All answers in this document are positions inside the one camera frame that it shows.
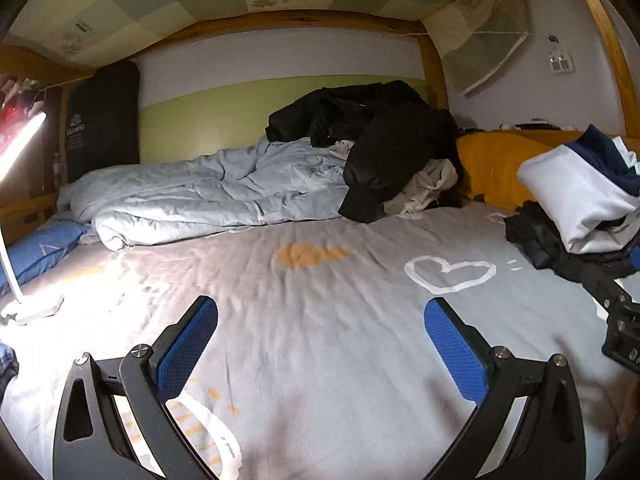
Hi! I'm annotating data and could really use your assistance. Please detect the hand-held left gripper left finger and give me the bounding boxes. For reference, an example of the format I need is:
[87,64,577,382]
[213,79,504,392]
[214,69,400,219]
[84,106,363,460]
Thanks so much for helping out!
[52,295,221,480]

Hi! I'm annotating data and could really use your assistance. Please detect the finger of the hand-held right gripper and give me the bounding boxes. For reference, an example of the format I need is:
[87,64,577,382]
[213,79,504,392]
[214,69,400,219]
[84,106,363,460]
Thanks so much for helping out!
[580,260,638,311]

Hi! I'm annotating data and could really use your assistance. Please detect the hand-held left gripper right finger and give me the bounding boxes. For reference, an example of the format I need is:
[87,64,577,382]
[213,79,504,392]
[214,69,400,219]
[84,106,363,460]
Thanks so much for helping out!
[423,297,587,480]

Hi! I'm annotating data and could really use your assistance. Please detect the white and navy varsity jacket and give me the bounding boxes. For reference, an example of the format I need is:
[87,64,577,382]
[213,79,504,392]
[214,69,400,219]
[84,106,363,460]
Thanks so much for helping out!
[516,124,640,255]

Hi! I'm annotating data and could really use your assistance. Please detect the dark puffer jacket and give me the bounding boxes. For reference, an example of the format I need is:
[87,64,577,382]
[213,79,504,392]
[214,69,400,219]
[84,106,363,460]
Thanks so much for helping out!
[504,200,640,283]

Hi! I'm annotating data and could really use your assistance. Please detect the white desk lamp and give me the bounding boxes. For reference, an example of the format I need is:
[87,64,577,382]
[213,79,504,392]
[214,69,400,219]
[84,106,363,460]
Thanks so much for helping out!
[0,110,66,326]

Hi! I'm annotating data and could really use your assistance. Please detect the light grey duvet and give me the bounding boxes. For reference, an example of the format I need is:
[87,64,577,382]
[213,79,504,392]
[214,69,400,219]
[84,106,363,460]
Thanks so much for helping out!
[57,136,351,251]

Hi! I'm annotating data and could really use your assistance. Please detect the orange blanket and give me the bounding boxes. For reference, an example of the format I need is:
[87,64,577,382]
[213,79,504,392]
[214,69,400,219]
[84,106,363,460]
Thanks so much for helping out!
[455,132,568,211]

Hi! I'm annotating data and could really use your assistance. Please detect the blue pillow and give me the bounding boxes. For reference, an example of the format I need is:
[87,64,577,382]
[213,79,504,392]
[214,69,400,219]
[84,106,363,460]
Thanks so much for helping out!
[0,222,91,291]

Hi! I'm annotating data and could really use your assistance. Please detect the cream garment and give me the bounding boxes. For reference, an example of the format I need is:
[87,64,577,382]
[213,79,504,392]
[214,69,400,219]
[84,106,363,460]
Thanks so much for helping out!
[382,157,461,218]

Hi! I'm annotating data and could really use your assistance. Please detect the blue plaid cloth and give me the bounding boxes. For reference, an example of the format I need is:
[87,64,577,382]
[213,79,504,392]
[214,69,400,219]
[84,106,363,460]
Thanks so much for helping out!
[0,342,21,406]

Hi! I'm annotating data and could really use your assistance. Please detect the row of small dark items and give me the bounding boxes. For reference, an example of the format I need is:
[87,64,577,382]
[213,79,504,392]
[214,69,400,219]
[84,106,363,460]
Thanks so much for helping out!
[500,119,576,131]

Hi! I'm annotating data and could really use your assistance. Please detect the black jacket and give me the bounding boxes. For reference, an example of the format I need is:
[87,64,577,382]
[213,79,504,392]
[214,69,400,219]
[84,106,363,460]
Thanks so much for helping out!
[265,80,458,223]

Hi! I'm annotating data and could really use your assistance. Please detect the mesh net curtain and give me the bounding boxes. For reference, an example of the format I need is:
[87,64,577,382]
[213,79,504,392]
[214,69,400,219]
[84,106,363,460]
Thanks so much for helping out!
[425,0,533,98]

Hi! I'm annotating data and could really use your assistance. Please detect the white wall socket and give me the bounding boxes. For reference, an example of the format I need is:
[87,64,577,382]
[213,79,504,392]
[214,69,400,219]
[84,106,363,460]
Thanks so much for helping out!
[545,50,576,76]

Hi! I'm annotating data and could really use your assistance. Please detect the wooden bed frame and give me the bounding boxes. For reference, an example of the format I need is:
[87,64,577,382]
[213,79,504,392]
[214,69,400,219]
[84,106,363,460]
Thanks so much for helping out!
[0,7,640,231]

